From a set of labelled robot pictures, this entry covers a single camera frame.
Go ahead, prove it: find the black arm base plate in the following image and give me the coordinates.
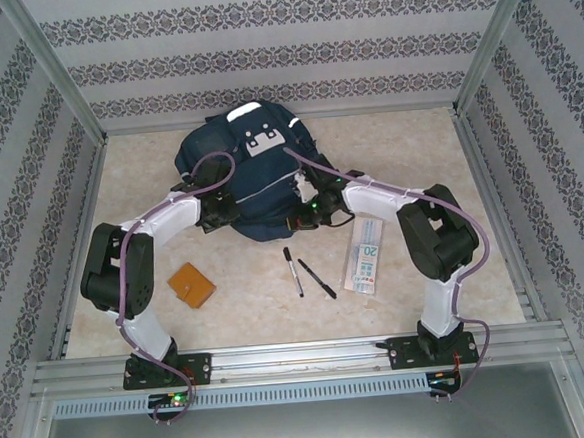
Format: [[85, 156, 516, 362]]
[[122, 352, 214, 392], [387, 330, 481, 373]]

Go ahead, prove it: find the purple cable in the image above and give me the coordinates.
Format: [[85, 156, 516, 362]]
[[101, 150, 255, 431], [281, 134, 501, 415]]

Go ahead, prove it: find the navy blue backpack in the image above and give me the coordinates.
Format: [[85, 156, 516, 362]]
[[171, 94, 342, 248]]

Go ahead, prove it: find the aluminium mounting rail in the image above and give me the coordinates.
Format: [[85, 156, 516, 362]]
[[27, 322, 578, 401]]

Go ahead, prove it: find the black marker with white label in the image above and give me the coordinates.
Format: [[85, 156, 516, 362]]
[[281, 245, 307, 300]]

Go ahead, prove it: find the clear plastic stationery package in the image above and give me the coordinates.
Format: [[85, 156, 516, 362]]
[[335, 216, 389, 298]]

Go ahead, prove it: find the thin black cable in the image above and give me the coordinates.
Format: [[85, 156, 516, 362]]
[[326, 209, 357, 229]]

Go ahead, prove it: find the grey slotted cable duct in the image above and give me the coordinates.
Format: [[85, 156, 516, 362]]
[[50, 372, 432, 422]]

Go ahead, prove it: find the grey metal shelf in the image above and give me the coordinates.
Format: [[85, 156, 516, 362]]
[[32, 381, 584, 438]]

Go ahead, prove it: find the small circuit board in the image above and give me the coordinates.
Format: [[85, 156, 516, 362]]
[[147, 389, 195, 411], [426, 367, 464, 392]]

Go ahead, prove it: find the orange leather case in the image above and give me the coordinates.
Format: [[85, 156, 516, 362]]
[[166, 260, 220, 313]]

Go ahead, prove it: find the aluminium frame post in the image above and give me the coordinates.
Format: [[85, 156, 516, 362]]
[[445, 0, 550, 118], [0, 0, 110, 153]]

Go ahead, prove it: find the aluminium side rail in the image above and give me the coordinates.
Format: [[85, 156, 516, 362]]
[[34, 139, 125, 361], [452, 104, 550, 327]]

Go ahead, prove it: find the all black marker pen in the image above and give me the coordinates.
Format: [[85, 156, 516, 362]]
[[296, 255, 339, 303]]

